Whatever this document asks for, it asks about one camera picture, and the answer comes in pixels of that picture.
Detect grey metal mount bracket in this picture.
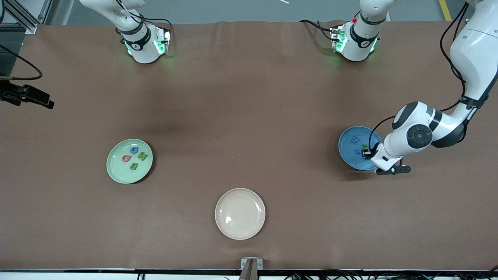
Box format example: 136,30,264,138
239,257,263,280

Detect blue plate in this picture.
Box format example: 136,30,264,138
338,126,384,171

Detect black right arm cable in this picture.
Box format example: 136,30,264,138
0,44,43,81

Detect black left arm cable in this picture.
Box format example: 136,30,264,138
368,2,469,150

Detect cream plate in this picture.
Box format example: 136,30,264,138
215,188,266,240

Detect yellow floor tape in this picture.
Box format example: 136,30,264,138
439,0,453,21

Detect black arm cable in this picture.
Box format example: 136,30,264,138
0,44,43,81
368,2,469,150

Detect brown table mat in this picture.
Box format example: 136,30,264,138
0,20,498,271

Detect green plate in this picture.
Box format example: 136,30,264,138
106,138,154,184

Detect black base cable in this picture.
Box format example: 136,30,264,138
140,14,174,39
299,19,336,40

